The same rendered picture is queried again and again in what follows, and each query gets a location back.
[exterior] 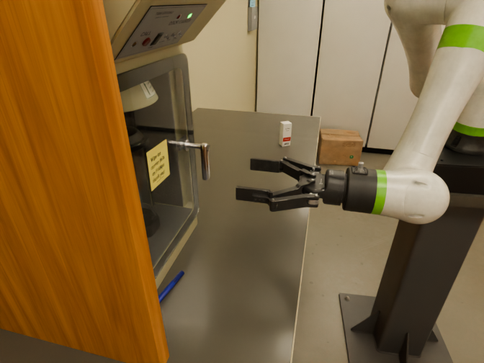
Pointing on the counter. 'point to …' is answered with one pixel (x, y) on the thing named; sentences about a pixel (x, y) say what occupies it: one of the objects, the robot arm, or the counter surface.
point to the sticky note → (158, 164)
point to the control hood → (127, 16)
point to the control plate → (161, 12)
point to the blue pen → (171, 286)
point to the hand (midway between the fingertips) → (248, 177)
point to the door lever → (201, 156)
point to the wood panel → (70, 189)
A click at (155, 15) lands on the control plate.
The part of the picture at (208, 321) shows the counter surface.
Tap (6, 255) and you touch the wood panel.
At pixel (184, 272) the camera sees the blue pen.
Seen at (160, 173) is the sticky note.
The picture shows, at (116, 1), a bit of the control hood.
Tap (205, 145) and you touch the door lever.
